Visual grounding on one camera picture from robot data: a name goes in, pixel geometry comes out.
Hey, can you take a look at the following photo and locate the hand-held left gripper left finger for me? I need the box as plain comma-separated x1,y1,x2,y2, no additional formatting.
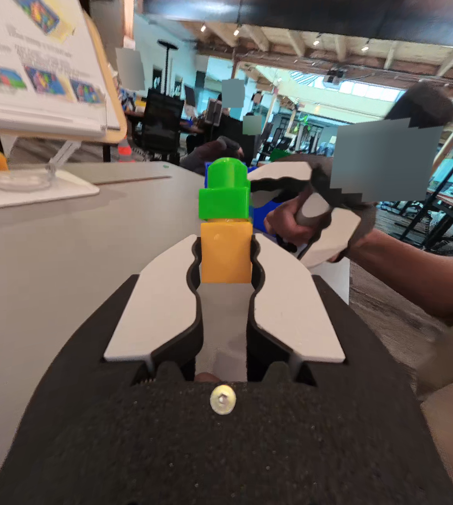
104,235,203,363

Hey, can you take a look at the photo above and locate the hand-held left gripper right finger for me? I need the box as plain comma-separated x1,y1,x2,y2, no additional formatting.
246,235,346,364

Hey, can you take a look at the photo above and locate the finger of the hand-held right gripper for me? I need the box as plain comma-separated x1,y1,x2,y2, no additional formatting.
249,185,292,211
246,158,322,190

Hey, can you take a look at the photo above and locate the blue storage bin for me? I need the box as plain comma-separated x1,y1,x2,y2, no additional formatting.
249,205,284,235

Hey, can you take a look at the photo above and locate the green mega block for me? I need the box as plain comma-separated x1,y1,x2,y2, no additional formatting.
198,157,252,222

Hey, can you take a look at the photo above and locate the orange mega block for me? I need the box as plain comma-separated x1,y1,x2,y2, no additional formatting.
200,220,254,285

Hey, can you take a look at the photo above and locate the person's right forearm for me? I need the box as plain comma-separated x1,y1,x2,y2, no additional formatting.
345,229,453,326

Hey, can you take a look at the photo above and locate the person's right hand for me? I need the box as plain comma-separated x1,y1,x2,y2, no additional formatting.
266,194,355,261

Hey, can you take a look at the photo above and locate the black office chair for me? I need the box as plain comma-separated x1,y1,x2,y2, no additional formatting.
141,89,186,165

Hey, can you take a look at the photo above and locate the white board stand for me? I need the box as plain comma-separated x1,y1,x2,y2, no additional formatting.
0,138,101,212

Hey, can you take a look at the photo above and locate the printed instruction sheet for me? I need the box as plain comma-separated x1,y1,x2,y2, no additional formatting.
0,0,109,135

